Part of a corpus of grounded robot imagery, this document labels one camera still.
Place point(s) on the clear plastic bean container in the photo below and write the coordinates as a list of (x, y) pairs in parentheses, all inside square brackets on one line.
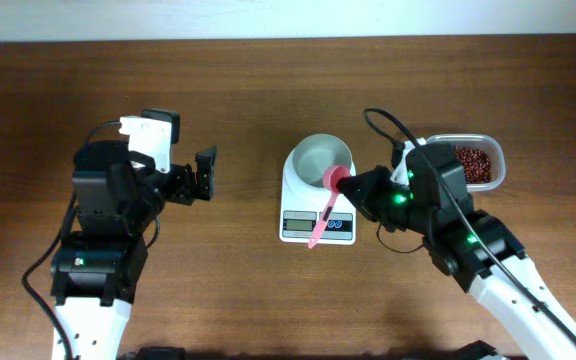
[(484, 143)]

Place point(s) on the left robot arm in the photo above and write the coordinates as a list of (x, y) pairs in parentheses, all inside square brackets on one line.
[(96, 269)]

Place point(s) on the white digital kitchen scale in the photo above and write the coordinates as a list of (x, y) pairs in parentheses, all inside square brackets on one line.
[(301, 207)]

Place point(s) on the pink measuring scoop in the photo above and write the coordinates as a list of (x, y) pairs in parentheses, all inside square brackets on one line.
[(330, 180)]

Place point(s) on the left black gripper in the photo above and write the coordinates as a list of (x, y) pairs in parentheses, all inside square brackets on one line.
[(182, 193)]

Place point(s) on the white round bowl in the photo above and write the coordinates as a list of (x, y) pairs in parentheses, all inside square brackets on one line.
[(315, 154)]

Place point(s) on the red beans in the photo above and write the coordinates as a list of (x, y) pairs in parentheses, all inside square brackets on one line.
[(476, 164)]

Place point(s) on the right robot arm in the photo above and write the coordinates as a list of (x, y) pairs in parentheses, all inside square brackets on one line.
[(476, 249)]

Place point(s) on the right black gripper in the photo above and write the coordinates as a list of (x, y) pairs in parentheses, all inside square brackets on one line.
[(365, 201)]

